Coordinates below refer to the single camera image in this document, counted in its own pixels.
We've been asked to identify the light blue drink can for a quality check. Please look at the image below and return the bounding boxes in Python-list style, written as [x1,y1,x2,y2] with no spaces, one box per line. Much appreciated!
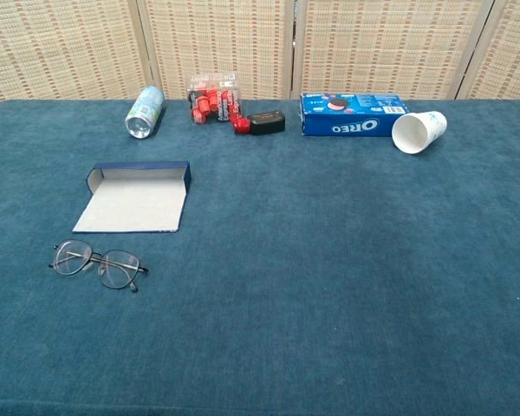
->
[124,85,166,140]

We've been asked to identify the woven folding screen panel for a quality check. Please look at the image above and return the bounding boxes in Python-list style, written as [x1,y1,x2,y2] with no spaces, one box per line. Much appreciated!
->
[289,0,497,101]
[0,0,157,108]
[136,0,298,101]
[454,0,520,101]

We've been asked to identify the white paper cup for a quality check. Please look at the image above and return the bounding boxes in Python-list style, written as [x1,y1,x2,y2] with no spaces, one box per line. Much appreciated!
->
[391,110,449,155]

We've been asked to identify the blue Oreo cookie box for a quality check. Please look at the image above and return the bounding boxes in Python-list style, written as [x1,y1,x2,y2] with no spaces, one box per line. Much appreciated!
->
[299,92,411,138]

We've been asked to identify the thin wire eyeglasses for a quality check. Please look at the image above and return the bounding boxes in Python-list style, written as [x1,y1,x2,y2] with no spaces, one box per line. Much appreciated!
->
[48,238,151,294]

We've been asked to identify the navy blue glasses case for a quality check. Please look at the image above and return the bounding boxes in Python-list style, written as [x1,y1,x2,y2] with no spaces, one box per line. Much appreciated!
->
[71,160,192,235]

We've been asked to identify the black and red small device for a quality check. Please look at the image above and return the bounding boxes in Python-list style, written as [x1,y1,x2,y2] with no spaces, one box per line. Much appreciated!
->
[246,110,287,136]

